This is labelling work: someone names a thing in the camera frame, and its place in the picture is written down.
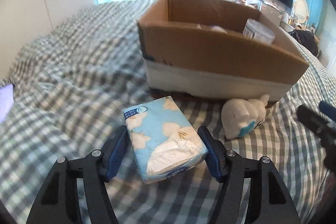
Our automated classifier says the black backpack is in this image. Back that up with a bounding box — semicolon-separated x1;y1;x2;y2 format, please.
289;30;319;57

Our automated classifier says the smartphone with lit screen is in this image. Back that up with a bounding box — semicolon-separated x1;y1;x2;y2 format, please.
0;84;14;123

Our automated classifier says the checkered bed duvet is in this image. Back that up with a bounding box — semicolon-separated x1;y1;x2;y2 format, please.
1;1;335;223

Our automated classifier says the clear cylindrical jar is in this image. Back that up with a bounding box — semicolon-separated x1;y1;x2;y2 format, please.
243;18;275;45

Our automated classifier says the small silver refrigerator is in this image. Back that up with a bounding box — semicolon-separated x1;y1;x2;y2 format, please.
259;2;282;27

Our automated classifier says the oval white mirror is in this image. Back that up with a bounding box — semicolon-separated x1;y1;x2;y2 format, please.
293;0;309;24

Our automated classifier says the brown cardboard box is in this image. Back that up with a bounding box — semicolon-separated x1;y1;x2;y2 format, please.
138;0;309;104

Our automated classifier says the white plush toy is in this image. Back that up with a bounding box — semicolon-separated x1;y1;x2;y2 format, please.
221;94;269;140

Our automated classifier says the blue tissue pack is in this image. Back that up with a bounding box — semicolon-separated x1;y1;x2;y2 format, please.
123;96;208;184

